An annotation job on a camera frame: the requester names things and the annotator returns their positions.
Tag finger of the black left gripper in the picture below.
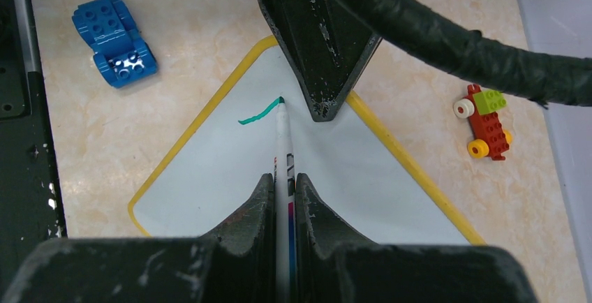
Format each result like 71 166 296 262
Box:
258 0 382 122

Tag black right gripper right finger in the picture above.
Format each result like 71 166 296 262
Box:
295 173 537 302

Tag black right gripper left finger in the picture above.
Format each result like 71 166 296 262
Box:
3 174 275 302

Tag green white marker pen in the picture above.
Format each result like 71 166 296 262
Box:
274 97 297 302

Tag yellow-framed whiteboard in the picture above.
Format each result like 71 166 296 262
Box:
128 36 483 244

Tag red toy train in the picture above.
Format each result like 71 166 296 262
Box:
453 84 512 161

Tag blue toy car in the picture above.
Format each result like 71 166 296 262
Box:
72 0 158 89

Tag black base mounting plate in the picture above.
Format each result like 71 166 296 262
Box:
1 0 67 292

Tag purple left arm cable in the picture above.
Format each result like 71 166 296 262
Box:
302 0 592 108

